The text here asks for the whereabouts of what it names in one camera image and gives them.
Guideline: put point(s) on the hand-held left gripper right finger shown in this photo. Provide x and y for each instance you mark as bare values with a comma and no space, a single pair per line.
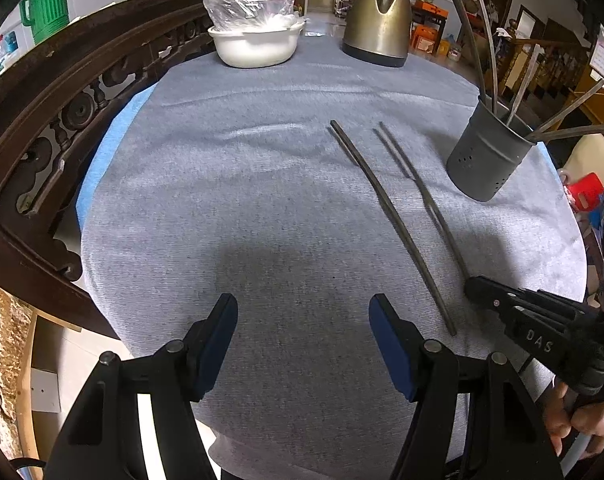
391,345

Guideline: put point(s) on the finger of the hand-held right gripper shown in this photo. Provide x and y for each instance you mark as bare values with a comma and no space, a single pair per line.
486,292
556,302

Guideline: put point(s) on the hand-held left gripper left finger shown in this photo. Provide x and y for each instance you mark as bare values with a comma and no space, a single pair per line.
217,340

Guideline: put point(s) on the grey perforated utensil holder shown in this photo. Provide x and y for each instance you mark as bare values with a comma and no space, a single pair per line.
481,160

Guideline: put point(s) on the person's right hand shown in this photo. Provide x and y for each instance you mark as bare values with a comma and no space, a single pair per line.
596,420

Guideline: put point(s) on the red plastic stool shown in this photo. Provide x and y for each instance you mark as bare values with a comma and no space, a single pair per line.
586,190

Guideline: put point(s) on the grey tablecloth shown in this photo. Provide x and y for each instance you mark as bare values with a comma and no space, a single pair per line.
257,210

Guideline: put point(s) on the blue under cloth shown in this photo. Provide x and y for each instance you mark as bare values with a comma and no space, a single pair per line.
112,145

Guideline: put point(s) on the orange crate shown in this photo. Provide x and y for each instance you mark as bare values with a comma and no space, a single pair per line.
426,30

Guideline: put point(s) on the carved wooden chair back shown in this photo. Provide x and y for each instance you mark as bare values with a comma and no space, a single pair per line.
22,135

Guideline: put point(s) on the brass-coloured electric kettle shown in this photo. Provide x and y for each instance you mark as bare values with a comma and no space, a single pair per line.
376,25

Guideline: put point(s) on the dark framed picture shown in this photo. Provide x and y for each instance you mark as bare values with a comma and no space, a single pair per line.
504,2

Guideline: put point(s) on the white bowl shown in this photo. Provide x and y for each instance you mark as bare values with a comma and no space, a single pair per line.
252,50

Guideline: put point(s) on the clear plastic bag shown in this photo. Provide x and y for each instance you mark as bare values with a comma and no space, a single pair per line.
252,7

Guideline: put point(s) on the green plastic bucket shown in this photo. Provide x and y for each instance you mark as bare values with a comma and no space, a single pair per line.
49,0

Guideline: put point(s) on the white wall socket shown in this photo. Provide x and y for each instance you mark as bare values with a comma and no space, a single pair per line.
44,390

